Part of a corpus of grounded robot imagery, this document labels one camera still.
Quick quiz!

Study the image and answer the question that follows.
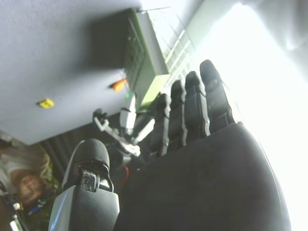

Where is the green box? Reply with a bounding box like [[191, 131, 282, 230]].
[[123, 10, 171, 108]]

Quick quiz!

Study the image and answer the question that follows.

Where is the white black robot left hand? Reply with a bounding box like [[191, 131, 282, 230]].
[[48, 59, 292, 231]]

